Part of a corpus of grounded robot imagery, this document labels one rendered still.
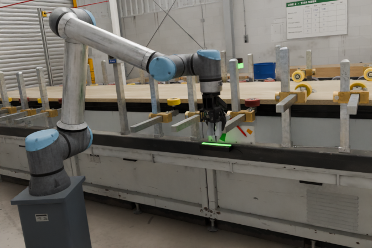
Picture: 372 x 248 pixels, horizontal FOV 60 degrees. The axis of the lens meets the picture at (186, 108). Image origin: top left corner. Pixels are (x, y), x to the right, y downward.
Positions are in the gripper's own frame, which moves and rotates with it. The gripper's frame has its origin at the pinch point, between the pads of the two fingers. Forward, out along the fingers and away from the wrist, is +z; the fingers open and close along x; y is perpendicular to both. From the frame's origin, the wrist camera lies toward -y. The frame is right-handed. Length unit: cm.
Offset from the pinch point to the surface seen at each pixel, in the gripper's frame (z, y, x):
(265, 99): -7, -51, 6
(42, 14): -91, -143, -284
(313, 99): -7, -52, 30
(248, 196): 55, -57, -9
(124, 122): 5, -32, -78
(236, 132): 6.1, -31.4, -3.9
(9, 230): 83, -1, -175
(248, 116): -2.3, -31.3, 3.0
